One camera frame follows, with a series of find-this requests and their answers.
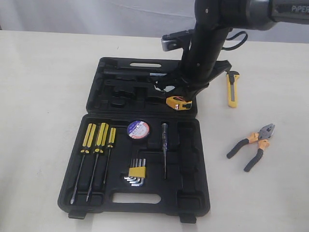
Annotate claw hammer black handle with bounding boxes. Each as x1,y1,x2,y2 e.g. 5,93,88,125
102,70,167,82

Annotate black plastic tool case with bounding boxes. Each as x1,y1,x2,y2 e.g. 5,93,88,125
57,57,211,223

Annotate middle yellow black screwdriver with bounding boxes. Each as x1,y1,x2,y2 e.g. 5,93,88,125
86,122,109,202

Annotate yellow utility knife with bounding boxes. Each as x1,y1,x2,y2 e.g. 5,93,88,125
226,71,240,108

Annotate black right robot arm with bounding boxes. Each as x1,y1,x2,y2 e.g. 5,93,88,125
153,0,309,100

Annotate yellow measuring tape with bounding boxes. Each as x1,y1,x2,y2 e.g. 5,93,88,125
166,96,193,111

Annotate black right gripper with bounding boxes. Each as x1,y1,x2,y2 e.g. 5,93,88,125
154,23,232,101

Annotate pliers black orange handles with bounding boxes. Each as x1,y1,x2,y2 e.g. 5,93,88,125
226,124,277,173

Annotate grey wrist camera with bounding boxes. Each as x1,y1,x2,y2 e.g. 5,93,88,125
161,29,194,52

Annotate small yellow black screwdriver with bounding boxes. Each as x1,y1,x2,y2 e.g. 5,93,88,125
103,127,116,185

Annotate large yellow black screwdriver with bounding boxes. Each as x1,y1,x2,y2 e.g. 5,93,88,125
70,123,97,204

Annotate hex key set yellow holder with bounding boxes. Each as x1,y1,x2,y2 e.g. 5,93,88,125
123,158,146,187

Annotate voltage tester screwdriver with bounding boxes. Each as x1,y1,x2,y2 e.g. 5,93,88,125
161,123,168,179

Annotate black electrical tape roll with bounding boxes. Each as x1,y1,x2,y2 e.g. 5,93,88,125
126,120,150,139

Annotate adjustable wrench black handle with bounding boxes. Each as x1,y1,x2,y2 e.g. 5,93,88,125
105,78,176,93

